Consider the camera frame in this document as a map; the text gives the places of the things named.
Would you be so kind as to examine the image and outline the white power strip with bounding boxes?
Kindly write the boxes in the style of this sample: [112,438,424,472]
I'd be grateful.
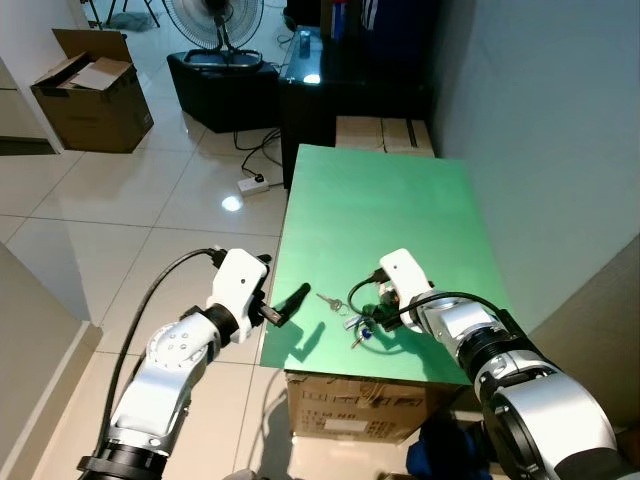
[238,175,271,195]

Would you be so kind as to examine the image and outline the printed brown cardboard box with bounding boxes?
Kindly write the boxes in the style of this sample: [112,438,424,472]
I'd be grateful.
[285,372,471,446]

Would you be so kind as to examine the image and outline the blue cloth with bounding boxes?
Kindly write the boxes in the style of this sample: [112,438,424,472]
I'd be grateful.
[405,420,491,480]

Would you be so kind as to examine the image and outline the sealed brown cardboard box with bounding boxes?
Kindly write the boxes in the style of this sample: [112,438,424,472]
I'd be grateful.
[335,117,436,158]

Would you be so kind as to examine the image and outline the black glass cabinet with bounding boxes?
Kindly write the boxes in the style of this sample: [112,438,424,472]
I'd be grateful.
[278,40,436,191]

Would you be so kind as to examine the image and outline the open brown cardboard box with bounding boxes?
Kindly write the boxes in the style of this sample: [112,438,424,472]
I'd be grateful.
[30,28,154,153]

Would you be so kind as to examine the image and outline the black floor fan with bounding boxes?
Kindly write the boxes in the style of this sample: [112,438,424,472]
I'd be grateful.
[163,0,269,71]

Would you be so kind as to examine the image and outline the white cabinet counter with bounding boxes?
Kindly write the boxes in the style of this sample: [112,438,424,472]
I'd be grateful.
[0,58,63,156]

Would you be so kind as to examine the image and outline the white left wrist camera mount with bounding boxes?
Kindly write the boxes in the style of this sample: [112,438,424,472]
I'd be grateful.
[207,248,271,336]

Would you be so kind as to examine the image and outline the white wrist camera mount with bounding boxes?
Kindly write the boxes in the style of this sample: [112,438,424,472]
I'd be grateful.
[207,248,271,336]
[378,249,431,311]

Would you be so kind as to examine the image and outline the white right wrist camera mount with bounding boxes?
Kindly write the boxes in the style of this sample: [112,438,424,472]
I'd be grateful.
[378,249,431,311]

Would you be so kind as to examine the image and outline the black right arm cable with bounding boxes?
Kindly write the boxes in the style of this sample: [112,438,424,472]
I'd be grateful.
[347,270,521,336]

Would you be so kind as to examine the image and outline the black power strip cable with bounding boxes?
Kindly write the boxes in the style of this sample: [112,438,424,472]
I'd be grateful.
[233,125,291,183]

